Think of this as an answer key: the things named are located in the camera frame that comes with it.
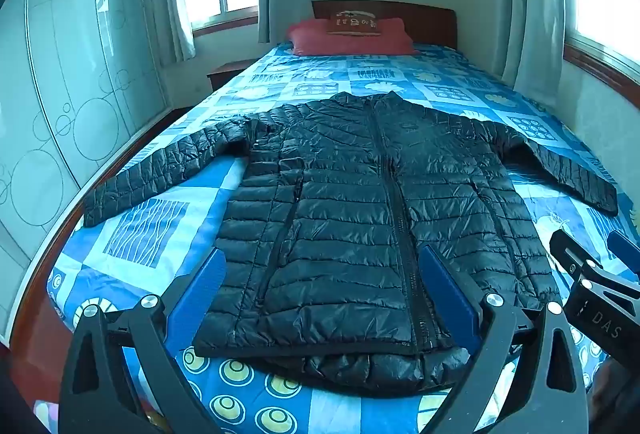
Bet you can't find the dark wooden headboard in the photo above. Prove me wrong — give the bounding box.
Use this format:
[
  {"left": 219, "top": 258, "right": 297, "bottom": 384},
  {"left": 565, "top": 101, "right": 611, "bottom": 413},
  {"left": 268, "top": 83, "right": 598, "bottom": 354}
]
[{"left": 311, "top": 0, "right": 459, "bottom": 49}]

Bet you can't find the wooden nightstand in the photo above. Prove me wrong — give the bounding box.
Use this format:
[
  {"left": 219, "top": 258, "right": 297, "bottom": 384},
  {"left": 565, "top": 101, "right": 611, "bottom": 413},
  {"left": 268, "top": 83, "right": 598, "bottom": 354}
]
[{"left": 206, "top": 58, "right": 260, "bottom": 92}]

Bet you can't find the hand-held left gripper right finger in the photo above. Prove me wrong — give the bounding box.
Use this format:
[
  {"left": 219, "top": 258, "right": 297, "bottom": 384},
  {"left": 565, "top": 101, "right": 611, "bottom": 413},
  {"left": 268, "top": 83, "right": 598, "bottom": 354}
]
[{"left": 417, "top": 244, "right": 590, "bottom": 434}]

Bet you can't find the red pillow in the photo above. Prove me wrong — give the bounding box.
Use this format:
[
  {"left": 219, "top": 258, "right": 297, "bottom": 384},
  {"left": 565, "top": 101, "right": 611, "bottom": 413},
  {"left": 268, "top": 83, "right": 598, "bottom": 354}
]
[{"left": 286, "top": 18, "right": 418, "bottom": 57}]

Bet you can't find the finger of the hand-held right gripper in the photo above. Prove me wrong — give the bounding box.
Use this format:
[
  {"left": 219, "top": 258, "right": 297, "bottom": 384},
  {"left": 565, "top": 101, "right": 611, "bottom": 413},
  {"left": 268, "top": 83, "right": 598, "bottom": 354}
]
[
  {"left": 549, "top": 229, "right": 597, "bottom": 283},
  {"left": 607, "top": 230, "right": 640, "bottom": 271}
]

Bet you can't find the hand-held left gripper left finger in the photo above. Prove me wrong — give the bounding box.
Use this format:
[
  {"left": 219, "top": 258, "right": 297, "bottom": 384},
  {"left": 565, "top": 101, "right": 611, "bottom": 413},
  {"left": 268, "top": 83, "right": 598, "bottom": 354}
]
[{"left": 59, "top": 248, "right": 236, "bottom": 434}]

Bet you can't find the white wardrobe with circle pattern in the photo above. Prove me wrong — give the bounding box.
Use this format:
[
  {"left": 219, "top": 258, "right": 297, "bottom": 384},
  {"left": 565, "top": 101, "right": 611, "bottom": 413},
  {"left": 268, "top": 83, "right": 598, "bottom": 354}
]
[{"left": 0, "top": 0, "right": 175, "bottom": 347}]

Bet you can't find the black quilted puffer jacket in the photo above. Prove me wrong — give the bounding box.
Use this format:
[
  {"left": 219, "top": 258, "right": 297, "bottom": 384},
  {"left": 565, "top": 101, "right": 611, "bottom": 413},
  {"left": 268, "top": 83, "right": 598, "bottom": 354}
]
[{"left": 82, "top": 91, "right": 621, "bottom": 397}]

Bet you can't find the small brown printed cushion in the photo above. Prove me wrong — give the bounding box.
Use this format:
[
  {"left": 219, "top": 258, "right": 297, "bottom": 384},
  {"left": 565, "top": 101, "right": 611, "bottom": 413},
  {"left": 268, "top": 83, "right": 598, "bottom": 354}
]
[{"left": 326, "top": 12, "right": 380, "bottom": 36}]

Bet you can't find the bed with blue patterned sheet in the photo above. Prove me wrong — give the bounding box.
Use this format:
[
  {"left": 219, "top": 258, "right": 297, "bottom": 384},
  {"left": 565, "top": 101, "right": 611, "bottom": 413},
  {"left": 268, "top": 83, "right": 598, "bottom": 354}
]
[{"left": 45, "top": 41, "right": 640, "bottom": 434}]

